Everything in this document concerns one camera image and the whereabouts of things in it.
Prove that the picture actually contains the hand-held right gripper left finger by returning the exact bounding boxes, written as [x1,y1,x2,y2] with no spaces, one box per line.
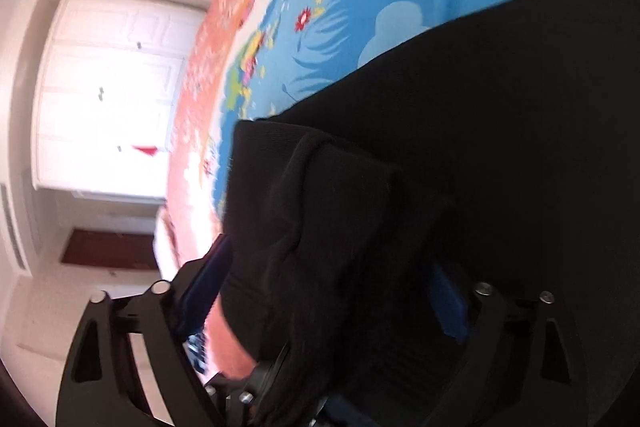
[54,234,236,427]

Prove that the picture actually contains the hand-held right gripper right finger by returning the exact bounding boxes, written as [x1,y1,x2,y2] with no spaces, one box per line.
[432,263,592,427]

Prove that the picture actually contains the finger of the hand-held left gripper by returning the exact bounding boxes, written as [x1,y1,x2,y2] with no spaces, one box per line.
[204,346,293,427]

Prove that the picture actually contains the black pants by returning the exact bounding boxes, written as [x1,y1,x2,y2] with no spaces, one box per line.
[220,0,640,427]

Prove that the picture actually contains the dark brown door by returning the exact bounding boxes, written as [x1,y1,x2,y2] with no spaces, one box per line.
[60,227,159,271]

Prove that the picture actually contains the white wardrobe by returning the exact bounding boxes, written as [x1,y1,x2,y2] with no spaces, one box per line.
[32,0,208,202]

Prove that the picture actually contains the pink cartoon printed bedsheet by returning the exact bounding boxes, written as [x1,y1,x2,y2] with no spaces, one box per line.
[152,0,640,380]

